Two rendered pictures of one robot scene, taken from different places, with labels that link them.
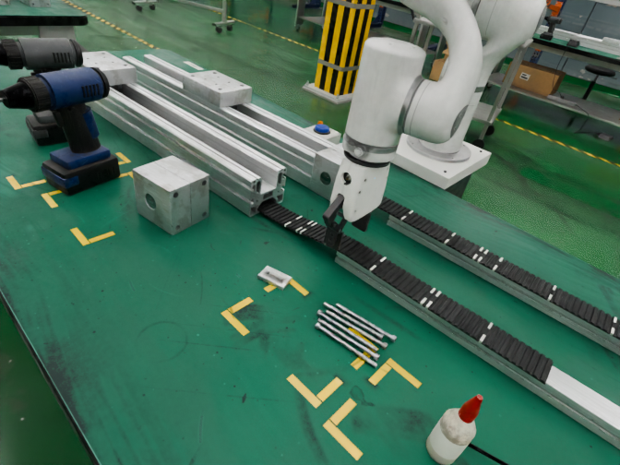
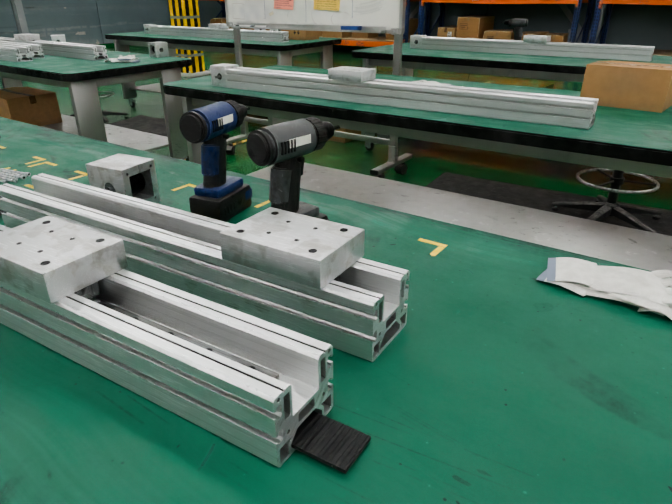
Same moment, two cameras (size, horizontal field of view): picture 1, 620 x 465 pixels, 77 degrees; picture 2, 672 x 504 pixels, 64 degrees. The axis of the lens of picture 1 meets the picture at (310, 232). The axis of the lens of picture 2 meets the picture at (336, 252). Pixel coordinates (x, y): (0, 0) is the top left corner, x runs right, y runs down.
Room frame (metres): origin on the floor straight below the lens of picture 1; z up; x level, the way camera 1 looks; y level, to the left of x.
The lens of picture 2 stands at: (1.71, 0.67, 1.19)
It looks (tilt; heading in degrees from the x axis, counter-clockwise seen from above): 26 degrees down; 178
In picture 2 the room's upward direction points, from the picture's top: straight up
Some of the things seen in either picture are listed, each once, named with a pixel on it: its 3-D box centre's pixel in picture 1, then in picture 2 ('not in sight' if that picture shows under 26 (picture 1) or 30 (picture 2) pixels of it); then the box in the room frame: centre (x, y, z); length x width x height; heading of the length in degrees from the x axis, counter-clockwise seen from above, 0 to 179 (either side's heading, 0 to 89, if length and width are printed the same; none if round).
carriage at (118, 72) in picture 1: (101, 73); (293, 253); (1.05, 0.64, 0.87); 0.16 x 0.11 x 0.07; 56
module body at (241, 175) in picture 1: (156, 123); (168, 245); (0.91, 0.43, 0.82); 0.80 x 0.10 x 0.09; 56
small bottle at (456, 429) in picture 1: (459, 425); not in sight; (0.25, -0.21, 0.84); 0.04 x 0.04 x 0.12
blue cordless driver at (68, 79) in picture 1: (59, 134); (225, 157); (0.64, 0.49, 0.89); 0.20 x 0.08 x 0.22; 154
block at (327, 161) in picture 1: (343, 172); not in sight; (0.83, -0.05, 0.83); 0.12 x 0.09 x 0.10; 146
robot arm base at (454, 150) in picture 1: (448, 117); not in sight; (1.13, -0.32, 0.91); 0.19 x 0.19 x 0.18
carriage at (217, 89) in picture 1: (217, 92); (52, 264); (1.07, 0.33, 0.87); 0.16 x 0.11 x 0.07; 56
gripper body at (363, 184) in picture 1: (360, 179); not in sight; (0.58, -0.07, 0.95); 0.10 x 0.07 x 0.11; 146
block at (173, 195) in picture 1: (177, 192); (119, 184); (0.62, 0.26, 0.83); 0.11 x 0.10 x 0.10; 152
